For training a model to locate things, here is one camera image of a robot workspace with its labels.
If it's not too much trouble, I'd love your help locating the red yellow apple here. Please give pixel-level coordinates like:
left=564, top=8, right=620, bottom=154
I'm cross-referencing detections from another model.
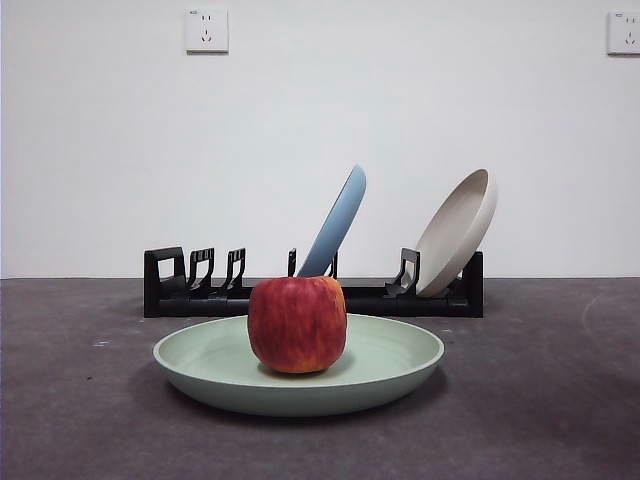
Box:
left=247, top=274, right=349, bottom=375

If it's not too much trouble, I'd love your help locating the green plate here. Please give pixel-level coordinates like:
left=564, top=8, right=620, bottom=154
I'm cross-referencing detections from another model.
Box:
left=152, top=313, right=446, bottom=419

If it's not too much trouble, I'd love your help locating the blue plate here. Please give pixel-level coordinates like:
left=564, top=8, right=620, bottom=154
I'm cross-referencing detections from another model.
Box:
left=294, top=163, right=369, bottom=279

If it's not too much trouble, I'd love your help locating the black plate rack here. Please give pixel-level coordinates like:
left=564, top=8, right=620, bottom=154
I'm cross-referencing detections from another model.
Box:
left=143, top=246, right=484, bottom=319

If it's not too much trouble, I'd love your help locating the white plate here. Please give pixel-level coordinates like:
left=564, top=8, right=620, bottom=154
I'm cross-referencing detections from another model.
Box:
left=414, top=168, right=499, bottom=298

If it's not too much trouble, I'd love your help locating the white wall socket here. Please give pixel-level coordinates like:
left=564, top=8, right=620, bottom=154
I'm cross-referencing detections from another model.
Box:
left=185, top=7, right=230, bottom=55
left=606, top=10, right=640, bottom=56

